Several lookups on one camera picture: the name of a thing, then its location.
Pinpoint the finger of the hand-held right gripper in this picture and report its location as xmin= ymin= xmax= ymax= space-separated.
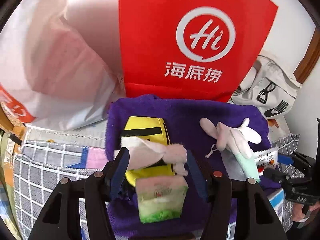
xmin=264 ymin=168 xmax=294 ymax=184
xmin=276 ymin=152 xmax=317 ymax=171

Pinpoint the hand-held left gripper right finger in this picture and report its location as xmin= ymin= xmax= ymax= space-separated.
xmin=186 ymin=149 xmax=288 ymax=240

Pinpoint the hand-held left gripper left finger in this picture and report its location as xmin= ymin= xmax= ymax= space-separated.
xmin=29 ymin=147 xmax=130 ymax=240

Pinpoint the small plastic packet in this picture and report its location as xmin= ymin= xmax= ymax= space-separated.
xmin=250 ymin=147 xmax=278 ymax=173

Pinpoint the green cloth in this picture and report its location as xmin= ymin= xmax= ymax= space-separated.
xmin=235 ymin=150 xmax=260 ymax=183

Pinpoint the small soft tissue pack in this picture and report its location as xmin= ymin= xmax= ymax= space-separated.
xmin=135 ymin=175 xmax=188 ymax=224

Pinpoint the white rabbit plush toy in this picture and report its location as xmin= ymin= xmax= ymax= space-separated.
xmin=199 ymin=117 xmax=262 ymax=159

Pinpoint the yellow pouch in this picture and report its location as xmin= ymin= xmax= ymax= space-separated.
xmin=121 ymin=116 xmax=175 ymax=187

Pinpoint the person's right hand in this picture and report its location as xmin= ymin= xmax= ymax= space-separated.
xmin=292 ymin=200 xmax=320 ymax=230

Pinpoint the blue tissue pack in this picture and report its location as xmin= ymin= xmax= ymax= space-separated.
xmin=266 ymin=189 xmax=287 ymax=222

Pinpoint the purple towel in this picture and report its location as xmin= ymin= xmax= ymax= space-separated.
xmin=105 ymin=94 xmax=282 ymax=238

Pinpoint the grey checked star blanket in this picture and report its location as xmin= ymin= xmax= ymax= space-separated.
xmin=12 ymin=132 xmax=300 ymax=240

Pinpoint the grey waist bag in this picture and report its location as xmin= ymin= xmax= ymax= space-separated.
xmin=229 ymin=55 xmax=303 ymax=119

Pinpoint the white plastic shopping bag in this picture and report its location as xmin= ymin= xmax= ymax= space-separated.
xmin=0 ymin=0 xmax=125 ymax=130

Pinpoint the red paper bag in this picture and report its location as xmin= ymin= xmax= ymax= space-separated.
xmin=118 ymin=0 xmax=279 ymax=103

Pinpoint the brown wooden door frame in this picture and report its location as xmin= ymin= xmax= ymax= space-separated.
xmin=294 ymin=27 xmax=320 ymax=84

